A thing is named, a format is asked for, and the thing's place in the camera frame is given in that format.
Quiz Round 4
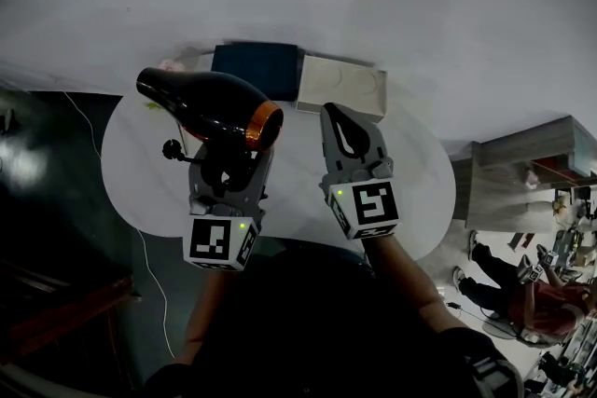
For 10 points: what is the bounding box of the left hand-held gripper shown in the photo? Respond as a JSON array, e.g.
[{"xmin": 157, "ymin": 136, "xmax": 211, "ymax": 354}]
[{"xmin": 183, "ymin": 145, "xmax": 276, "ymax": 272}]

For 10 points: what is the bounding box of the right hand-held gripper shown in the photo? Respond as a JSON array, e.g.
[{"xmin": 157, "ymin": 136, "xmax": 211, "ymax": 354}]
[{"xmin": 319, "ymin": 102, "xmax": 402, "ymax": 241}]

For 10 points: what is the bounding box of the black orange hair dryer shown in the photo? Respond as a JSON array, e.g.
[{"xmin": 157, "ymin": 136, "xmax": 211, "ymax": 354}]
[{"xmin": 135, "ymin": 66, "xmax": 285, "ymax": 197}]

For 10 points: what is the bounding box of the white round table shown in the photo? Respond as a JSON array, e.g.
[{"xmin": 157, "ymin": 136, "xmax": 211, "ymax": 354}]
[{"xmin": 101, "ymin": 55, "xmax": 457, "ymax": 262}]

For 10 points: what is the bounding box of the person's left forearm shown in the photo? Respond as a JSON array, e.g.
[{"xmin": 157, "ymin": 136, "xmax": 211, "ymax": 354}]
[{"xmin": 174, "ymin": 268, "xmax": 243, "ymax": 367}]

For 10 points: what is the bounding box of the person's right forearm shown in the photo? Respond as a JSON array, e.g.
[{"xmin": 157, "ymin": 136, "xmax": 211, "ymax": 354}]
[{"xmin": 361, "ymin": 233, "xmax": 461, "ymax": 335}]

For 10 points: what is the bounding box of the beige box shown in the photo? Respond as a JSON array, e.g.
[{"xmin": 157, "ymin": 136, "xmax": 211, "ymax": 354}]
[{"xmin": 294, "ymin": 53, "xmax": 389, "ymax": 124}]

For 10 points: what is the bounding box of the dark teal box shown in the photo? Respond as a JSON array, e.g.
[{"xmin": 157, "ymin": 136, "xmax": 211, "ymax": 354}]
[{"xmin": 210, "ymin": 40, "xmax": 300, "ymax": 103}]

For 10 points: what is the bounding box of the pink artificial flower sprig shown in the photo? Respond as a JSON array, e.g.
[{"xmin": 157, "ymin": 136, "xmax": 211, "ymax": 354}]
[{"xmin": 142, "ymin": 55, "xmax": 190, "ymax": 113}]

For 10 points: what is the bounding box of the grey wooden low cabinet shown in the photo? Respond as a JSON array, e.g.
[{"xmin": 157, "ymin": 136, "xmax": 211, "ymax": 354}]
[{"xmin": 450, "ymin": 142, "xmax": 568, "ymax": 234}]

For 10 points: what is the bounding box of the person's black shirt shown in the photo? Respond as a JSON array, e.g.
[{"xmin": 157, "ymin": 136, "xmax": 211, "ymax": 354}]
[{"xmin": 144, "ymin": 237, "xmax": 526, "ymax": 398}]

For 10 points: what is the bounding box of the dark brown wooden furniture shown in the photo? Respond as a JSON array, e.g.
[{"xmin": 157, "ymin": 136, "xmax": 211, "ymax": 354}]
[{"xmin": 0, "ymin": 260, "xmax": 136, "ymax": 392}]

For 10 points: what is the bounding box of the white floor cable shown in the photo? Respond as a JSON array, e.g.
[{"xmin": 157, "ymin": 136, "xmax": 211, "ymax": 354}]
[{"xmin": 62, "ymin": 90, "xmax": 176, "ymax": 360}]

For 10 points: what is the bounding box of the black floor cable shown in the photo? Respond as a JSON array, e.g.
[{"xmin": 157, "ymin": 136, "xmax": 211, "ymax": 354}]
[{"xmin": 445, "ymin": 300, "xmax": 514, "ymax": 327}]

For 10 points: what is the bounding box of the grey shoulder strap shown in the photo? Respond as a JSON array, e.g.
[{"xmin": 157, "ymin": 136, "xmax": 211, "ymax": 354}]
[{"xmin": 465, "ymin": 353, "xmax": 523, "ymax": 398}]

